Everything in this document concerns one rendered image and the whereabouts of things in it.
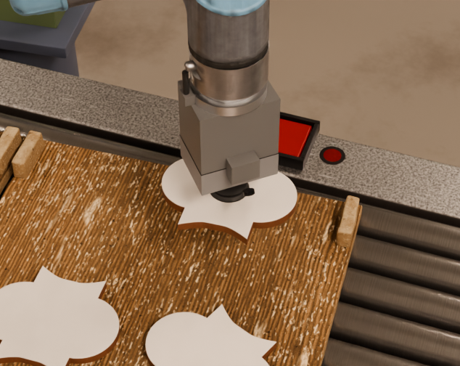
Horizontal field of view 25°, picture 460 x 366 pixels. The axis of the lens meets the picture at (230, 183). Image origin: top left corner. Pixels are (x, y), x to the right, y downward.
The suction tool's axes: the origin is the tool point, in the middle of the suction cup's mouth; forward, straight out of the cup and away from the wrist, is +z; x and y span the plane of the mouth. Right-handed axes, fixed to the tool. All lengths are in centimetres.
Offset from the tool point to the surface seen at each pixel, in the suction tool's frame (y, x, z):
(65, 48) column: -6, 48, 14
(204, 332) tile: -7.2, -11.3, 6.6
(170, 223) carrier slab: -5.2, 5.0, 7.6
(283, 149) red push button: 11.9, 11.8, 8.3
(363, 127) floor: 75, 96, 101
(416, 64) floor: 99, 113, 101
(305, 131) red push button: 15.7, 13.7, 8.3
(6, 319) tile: -25.8, -2.1, 6.5
